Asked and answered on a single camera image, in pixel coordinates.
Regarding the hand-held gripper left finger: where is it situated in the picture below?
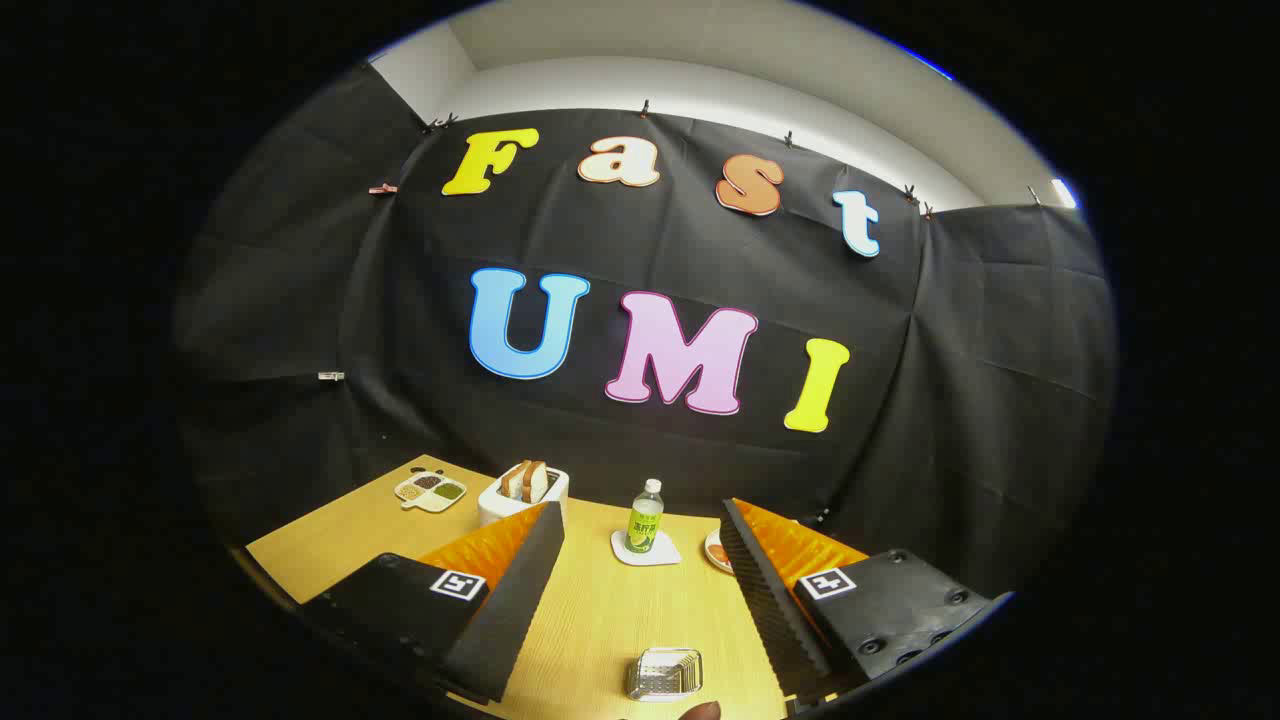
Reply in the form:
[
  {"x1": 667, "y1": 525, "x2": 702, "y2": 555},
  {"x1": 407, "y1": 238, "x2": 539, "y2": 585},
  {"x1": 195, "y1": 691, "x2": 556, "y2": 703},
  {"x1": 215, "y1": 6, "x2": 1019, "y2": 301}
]
[{"x1": 300, "y1": 500, "x2": 566, "y2": 706}]

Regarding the metal wire basket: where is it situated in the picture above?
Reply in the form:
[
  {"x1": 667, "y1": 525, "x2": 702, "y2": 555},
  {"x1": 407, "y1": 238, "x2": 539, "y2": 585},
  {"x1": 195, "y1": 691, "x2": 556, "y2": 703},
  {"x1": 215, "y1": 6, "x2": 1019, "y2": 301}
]
[{"x1": 626, "y1": 648, "x2": 704, "y2": 702}]

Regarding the white toaster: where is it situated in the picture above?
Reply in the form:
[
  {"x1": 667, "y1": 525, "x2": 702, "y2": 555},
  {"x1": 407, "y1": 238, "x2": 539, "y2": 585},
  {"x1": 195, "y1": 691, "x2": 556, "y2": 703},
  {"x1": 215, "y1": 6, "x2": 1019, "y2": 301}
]
[{"x1": 477, "y1": 465, "x2": 571, "y2": 528}]

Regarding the white square coaster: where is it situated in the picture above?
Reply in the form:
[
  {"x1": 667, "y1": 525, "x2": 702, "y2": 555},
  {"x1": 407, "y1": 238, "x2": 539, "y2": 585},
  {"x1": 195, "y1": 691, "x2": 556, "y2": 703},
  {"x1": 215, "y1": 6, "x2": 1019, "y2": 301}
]
[{"x1": 611, "y1": 528, "x2": 683, "y2": 567}]

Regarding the green label drink bottle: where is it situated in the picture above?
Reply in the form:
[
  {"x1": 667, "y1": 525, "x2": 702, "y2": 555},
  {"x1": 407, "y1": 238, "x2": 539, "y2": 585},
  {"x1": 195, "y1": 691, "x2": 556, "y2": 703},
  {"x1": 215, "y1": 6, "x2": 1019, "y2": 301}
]
[{"x1": 626, "y1": 478, "x2": 666, "y2": 554}]

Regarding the black backdrop cloth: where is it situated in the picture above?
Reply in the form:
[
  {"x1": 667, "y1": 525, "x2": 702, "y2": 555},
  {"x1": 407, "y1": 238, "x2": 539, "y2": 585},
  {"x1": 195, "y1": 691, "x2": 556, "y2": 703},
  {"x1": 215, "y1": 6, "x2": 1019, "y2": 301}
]
[{"x1": 172, "y1": 65, "x2": 1116, "y2": 601}]

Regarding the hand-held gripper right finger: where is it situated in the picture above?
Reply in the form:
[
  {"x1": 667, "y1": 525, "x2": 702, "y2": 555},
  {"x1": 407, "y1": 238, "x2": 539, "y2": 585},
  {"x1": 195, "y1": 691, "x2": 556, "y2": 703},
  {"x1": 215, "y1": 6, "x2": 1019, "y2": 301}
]
[{"x1": 720, "y1": 498, "x2": 1011, "y2": 706}]

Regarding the white divided condiment dish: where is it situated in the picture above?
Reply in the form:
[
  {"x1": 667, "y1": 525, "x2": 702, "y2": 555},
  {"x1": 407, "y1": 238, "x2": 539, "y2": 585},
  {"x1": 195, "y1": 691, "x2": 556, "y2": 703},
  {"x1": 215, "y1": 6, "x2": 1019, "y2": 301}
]
[{"x1": 394, "y1": 472, "x2": 468, "y2": 514}]

